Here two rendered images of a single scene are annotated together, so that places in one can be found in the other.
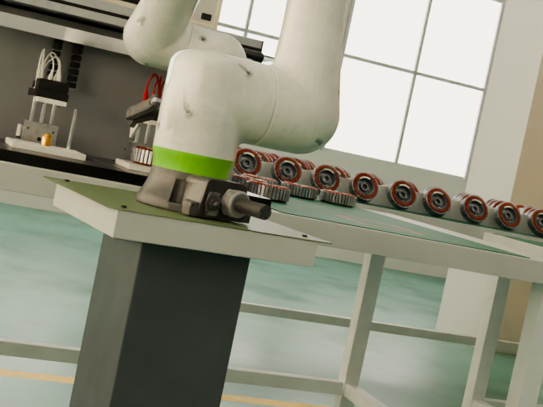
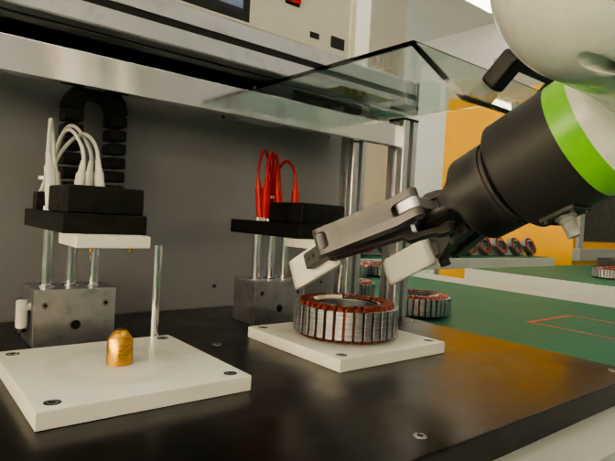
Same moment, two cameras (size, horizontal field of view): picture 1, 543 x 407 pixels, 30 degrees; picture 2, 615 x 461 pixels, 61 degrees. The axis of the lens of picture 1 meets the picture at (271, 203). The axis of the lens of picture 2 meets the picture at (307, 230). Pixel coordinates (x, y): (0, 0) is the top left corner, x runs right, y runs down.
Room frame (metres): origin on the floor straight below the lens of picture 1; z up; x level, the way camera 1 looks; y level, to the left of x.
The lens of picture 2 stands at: (1.70, 0.49, 0.90)
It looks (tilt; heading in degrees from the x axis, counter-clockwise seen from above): 1 degrees down; 341
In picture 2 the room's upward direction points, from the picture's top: 3 degrees clockwise
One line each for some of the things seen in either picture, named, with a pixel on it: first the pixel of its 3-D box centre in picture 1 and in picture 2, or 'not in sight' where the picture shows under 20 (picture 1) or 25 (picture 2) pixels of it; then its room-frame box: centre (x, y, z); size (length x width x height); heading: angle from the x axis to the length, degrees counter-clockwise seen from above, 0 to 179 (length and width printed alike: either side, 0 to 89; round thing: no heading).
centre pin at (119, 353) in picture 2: (46, 139); (120, 346); (2.13, 0.49, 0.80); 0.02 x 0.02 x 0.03
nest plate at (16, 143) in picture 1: (44, 148); (118, 370); (2.13, 0.49, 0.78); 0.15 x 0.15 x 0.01; 21
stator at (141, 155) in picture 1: (157, 158); (345, 316); (2.21, 0.26, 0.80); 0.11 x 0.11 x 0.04
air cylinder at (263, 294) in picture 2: (142, 155); (268, 298); (2.35, 0.31, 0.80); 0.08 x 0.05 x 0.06; 111
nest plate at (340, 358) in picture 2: (155, 169); (344, 338); (2.21, 0.26, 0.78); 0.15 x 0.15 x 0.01; 21
